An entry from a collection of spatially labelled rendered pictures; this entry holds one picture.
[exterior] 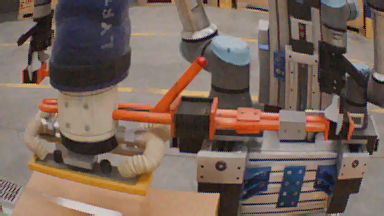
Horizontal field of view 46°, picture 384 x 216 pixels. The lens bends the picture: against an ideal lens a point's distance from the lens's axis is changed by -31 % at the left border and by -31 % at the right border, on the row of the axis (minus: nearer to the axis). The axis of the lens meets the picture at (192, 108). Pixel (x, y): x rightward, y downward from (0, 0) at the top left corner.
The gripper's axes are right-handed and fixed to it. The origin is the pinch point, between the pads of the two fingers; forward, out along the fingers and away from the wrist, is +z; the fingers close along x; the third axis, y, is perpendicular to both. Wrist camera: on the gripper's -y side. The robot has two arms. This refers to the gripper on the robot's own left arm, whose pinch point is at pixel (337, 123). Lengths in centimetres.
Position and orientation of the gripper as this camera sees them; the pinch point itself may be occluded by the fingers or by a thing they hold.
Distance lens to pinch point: 130.9
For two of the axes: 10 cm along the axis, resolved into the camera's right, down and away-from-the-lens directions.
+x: -1.4, 3.6, -9.2
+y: -9.9, -0.7, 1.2
